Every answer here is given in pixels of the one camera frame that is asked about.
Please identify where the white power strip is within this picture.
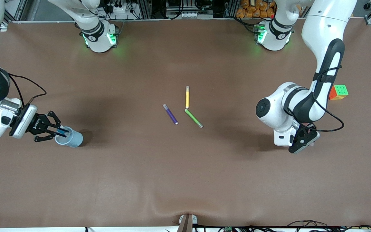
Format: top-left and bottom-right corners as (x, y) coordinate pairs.
(108, 3), (132, 14)

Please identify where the purple marker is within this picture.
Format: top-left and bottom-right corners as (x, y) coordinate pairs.
(163, 103), (179, 125)

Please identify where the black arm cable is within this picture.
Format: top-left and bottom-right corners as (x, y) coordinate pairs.
(312, 65), (345, 132)
(8, 73), (48, 106)

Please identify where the white terminal strip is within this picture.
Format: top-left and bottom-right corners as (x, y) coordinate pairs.
(180, 12), (214, 18)

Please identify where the light blue cup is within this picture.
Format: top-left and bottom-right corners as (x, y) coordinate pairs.
(54, 126), (84, 148)

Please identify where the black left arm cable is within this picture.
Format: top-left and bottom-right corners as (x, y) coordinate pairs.
(312, 65), (345, 132)

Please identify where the orange and green puzzle cube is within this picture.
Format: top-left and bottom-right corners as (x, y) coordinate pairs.
(329, 84), (349, 101)

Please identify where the brown table cover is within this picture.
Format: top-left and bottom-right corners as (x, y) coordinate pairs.
(0, 18), (371, 229)

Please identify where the orange snack bag pile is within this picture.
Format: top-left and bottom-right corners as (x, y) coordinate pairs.
(236, 0), (276, 19)

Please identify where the green marker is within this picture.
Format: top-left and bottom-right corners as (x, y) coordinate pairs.
(184, 109), (204, 129)

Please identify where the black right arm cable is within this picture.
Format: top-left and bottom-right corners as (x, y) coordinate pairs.
(8, 73), (48, 106)

